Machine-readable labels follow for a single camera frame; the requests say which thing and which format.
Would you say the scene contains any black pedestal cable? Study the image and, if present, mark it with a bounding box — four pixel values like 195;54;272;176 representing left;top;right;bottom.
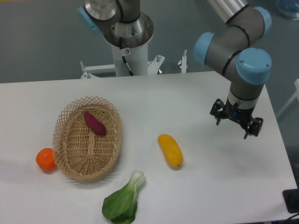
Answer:
118;37;135;77

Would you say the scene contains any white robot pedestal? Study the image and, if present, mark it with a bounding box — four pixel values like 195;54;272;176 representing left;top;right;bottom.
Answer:
80;11;189;79

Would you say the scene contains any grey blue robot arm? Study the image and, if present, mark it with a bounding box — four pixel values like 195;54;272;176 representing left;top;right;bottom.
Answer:
78;0;272;136

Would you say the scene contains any purple sweet potato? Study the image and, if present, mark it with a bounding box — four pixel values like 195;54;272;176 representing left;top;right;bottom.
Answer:
84;112;107;136

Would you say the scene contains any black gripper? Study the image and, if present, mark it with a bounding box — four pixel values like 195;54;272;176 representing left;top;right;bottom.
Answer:
210;98;263;139

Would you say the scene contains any black device at table edge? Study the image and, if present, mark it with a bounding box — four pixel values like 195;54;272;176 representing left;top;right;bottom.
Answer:
282;189;299;213

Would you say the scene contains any yellow mango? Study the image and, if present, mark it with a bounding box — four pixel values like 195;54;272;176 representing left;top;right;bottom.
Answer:
157;134;184;170

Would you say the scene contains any woven wicker basket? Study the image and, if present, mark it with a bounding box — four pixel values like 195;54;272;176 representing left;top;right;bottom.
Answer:
52;97;122;181

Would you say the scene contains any green bok choy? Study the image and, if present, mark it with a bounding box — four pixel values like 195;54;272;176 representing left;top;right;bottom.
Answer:
102;170;146;224

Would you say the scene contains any white frame at right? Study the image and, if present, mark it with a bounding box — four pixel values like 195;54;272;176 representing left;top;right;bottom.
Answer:
276;79;299;120

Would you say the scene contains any blue plastic bag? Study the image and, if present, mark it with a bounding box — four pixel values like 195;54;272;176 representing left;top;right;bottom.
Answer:
276;0;299;21

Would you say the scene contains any orange tangerine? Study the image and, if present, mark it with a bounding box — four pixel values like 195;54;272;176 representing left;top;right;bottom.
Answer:
36;148;57;172

